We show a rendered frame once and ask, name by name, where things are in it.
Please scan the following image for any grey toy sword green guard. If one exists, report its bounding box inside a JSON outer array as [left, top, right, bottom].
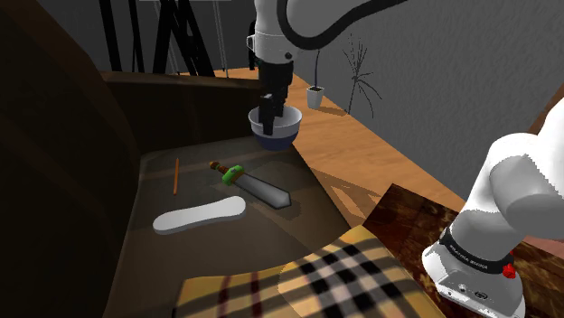
[[208, 160, 292, 210]]

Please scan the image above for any white flat oblong remote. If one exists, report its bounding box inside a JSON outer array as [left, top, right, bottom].
[[152, 195, 248, 236]]

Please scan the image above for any dark brown sofa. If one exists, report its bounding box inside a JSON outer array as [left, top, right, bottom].
[[0, 0, 353, 318]]

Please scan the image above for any white and blue bowl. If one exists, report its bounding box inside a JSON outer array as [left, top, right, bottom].
[[248, 104, 304, 152]]

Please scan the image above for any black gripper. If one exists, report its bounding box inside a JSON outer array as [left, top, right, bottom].
[[258, 59, 295, 136]]

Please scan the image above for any yellow black plaid blanket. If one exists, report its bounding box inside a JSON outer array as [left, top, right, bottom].
[[173, 224, 447, 318]]

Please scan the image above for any black frame stand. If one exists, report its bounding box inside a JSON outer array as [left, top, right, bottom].
[[98, 0, 217, 77]]

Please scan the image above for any plant in white pot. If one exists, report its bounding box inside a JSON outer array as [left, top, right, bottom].
[[305, 47, 326, 111]]

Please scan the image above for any bare dark twig plant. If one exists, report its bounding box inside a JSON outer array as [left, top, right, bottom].
[[342, 33, 383, 119]]

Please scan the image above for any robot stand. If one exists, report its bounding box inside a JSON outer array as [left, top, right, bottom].
[[362, 182, 564, 318]]

